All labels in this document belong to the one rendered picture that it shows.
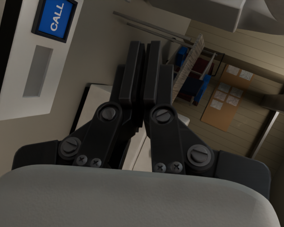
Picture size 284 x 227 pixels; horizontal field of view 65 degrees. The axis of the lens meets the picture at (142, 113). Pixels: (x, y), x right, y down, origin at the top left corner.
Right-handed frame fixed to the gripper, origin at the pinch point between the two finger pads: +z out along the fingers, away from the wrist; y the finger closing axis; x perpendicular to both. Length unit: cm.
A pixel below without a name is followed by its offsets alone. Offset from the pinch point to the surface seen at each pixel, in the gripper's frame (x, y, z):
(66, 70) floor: -121, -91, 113
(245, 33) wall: -322, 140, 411
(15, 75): -8.6, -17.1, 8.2
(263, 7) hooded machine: -102, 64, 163
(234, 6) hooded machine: -100, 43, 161
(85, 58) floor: -130, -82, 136
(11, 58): -6.7, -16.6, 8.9
